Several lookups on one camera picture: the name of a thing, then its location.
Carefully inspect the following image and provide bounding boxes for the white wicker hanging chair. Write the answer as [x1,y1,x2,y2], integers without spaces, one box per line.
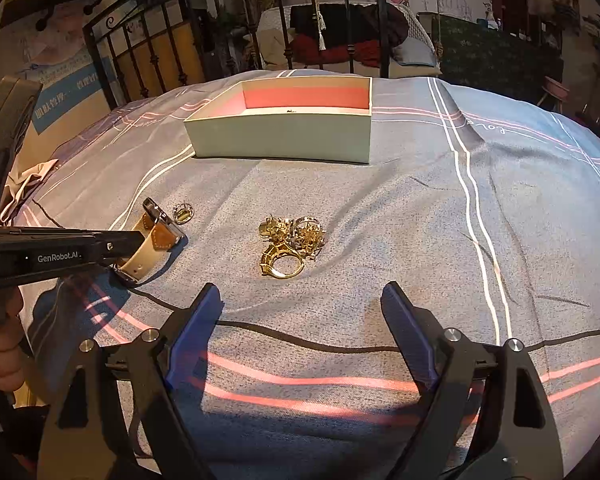
[257,2,443,71]

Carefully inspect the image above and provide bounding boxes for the pale green box pink inside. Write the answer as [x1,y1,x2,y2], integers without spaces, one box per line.
[182,78,373,166]

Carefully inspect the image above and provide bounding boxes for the green patterned counter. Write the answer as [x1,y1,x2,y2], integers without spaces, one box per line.
[437,14,566,98]

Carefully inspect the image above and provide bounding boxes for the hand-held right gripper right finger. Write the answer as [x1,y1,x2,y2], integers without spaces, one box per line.
[380,281,566,480]

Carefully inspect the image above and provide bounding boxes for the watch with beige leather strap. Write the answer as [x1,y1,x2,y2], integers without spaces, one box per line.
[111,197,188,288]

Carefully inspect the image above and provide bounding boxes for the blue and white wall poster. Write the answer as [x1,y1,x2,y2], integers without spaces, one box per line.
[10,5,118,136]

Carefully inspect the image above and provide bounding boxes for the ornate gold ring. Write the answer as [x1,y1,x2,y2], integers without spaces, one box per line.
[258,216,295,248]

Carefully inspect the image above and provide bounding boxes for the person's left hand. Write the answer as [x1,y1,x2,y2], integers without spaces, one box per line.
[0,290,48,408]

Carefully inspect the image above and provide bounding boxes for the pink stool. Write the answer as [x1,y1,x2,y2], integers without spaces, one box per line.
[540,76,571,111]

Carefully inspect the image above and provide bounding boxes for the black cloth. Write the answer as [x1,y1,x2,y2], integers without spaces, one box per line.
[290,4,411,48]

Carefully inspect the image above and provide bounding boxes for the black metal bed frame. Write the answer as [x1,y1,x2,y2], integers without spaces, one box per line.
[82,0,388,108]

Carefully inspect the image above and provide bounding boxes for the white tassel rope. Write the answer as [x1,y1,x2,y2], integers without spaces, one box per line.
[314,0,328,52]

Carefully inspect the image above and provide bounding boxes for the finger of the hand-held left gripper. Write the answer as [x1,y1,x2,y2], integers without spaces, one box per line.
[82,230,146,268]

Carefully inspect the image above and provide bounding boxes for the red cloth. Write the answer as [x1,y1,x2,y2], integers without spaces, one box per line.
[292,40,386,68]

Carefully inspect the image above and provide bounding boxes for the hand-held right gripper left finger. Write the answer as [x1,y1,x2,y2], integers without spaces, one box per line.
[39,282,226,480]

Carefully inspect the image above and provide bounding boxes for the beige cloth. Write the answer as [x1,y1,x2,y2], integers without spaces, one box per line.
[0,159,61,226]

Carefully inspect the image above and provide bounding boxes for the grey pillow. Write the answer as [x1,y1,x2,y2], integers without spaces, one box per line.
[392,37,438,67]

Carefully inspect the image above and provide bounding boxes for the pile of gold rings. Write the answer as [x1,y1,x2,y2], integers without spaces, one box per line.
[289,215,328,261]

